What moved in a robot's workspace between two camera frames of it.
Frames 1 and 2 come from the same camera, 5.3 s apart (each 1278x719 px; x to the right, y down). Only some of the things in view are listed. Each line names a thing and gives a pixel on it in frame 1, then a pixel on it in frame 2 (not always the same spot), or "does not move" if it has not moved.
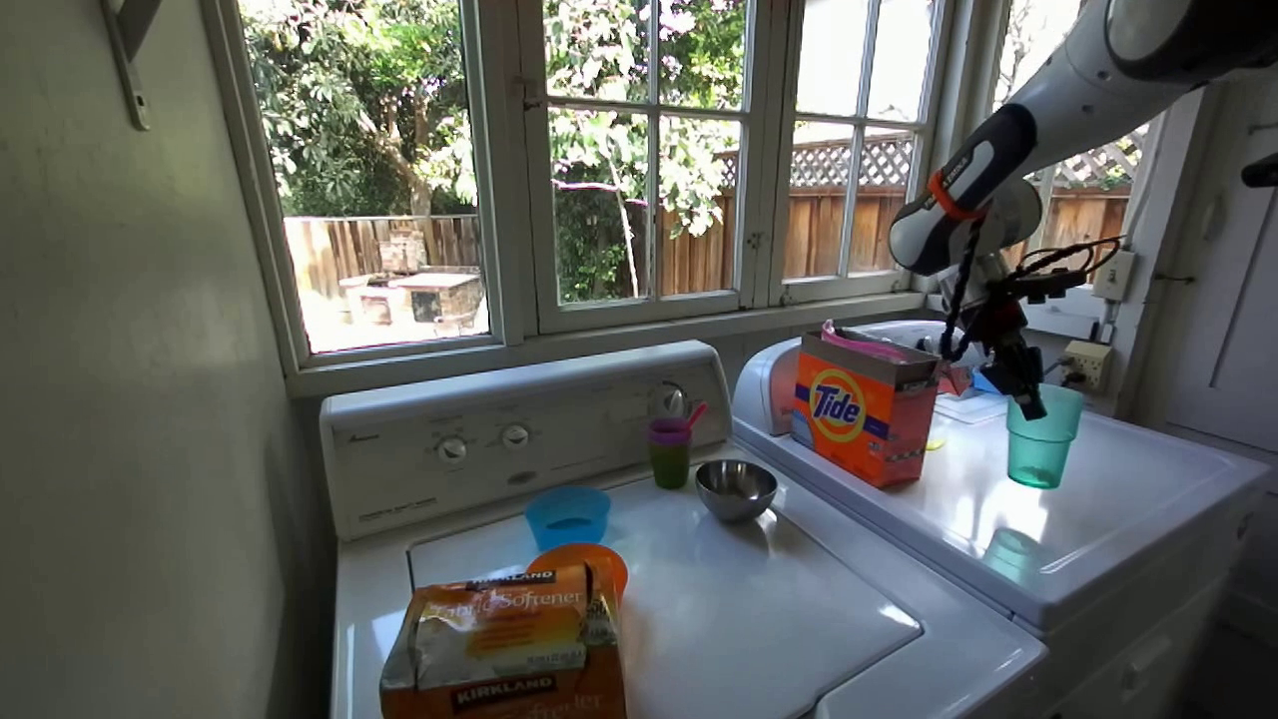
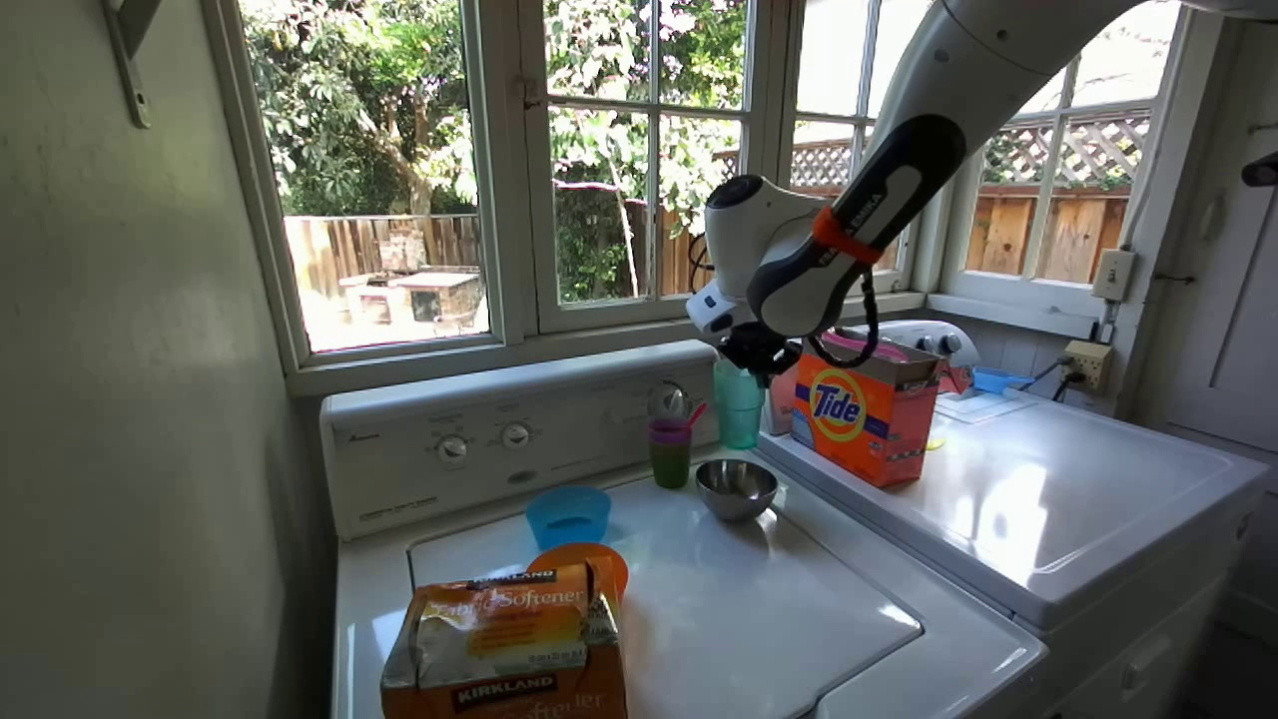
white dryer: x=1118 y=573 does not move
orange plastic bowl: x=603 y=569 does not move
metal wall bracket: x=125 y=26 does not move
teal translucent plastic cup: x=1035 y=444 to x=735 y=406
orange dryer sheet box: x=507 y=650 does not move
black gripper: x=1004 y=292 to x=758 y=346
